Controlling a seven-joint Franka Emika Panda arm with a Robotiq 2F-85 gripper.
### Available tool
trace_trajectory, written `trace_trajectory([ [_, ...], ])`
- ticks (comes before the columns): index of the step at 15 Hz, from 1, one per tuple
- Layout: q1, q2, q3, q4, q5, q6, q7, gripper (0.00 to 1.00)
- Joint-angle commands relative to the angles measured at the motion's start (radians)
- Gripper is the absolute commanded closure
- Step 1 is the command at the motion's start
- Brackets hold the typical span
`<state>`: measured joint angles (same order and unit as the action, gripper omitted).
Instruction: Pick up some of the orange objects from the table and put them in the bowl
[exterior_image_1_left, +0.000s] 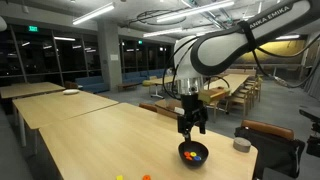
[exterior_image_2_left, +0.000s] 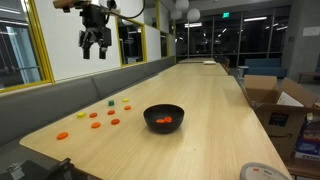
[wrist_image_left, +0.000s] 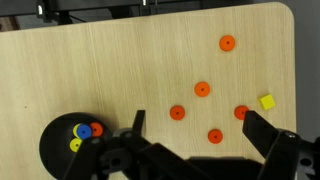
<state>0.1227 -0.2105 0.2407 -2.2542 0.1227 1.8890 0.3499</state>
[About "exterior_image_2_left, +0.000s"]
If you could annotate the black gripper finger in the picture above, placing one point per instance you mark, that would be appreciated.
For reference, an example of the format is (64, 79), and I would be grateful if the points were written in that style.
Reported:
(102, 52)
(86, 52)

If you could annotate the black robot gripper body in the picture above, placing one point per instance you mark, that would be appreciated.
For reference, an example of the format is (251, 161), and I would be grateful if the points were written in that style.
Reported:
(94, 20)

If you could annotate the black bowl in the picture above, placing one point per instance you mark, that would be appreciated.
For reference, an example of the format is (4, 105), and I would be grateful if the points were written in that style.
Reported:
(160, 111)

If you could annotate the green cube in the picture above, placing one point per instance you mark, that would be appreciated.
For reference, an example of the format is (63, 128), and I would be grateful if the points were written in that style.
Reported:
(111, 103)

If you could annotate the yellow block far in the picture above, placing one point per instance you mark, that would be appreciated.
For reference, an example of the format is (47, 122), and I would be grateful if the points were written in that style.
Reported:
(125, 100)

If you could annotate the yellow block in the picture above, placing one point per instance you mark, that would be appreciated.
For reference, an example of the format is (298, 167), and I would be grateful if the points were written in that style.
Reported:
(125, 100)
(81, 115)

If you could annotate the orange disc beside yellow block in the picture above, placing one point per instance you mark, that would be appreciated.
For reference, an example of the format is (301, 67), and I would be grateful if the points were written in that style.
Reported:
(92, 115)

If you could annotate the yellow block left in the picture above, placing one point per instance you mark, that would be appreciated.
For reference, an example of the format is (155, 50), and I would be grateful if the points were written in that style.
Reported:
(81, 115)

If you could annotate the grey bench seat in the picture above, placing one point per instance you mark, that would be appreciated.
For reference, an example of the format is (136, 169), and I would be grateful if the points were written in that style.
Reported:
(25, 112)

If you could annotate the white plate on far table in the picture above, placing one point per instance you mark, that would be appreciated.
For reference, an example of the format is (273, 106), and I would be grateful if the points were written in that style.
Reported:
(209, 62)

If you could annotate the blue sofa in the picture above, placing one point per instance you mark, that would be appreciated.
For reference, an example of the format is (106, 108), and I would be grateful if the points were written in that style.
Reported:
(266, 67)

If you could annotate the open cardboard box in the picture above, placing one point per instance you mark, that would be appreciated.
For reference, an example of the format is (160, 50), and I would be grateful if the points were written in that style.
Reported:
(281, 109)

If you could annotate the grey round can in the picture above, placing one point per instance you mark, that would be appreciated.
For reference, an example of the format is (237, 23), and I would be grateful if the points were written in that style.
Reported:
(259, 171)

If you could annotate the stacked game boxes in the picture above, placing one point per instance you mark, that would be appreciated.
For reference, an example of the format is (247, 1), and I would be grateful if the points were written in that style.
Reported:
(308, 143)

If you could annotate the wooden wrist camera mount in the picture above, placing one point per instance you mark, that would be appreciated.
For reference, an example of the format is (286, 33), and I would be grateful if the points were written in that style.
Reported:
(67, 5)

